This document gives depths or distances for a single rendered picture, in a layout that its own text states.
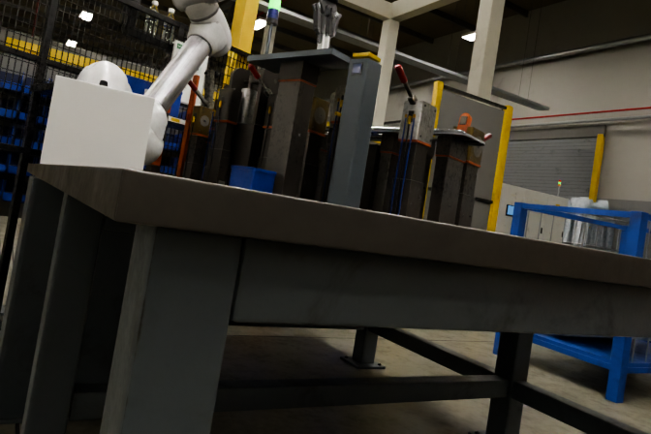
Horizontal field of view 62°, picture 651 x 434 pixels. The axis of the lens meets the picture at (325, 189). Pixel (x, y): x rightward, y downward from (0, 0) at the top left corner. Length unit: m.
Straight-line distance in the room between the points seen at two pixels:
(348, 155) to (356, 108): 0.13
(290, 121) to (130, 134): 0.48
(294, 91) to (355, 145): 0.31
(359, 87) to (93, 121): 0.78
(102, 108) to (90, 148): 0.12
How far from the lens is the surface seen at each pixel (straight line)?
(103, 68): 1.91
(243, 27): 3.34
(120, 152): 1.71
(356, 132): 1.52
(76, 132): 1.71
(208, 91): 2.39
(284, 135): 1.69
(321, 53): 1.63
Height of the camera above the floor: 0.69
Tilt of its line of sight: 2 degrees up
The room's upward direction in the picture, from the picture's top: 9 degrees clockwise
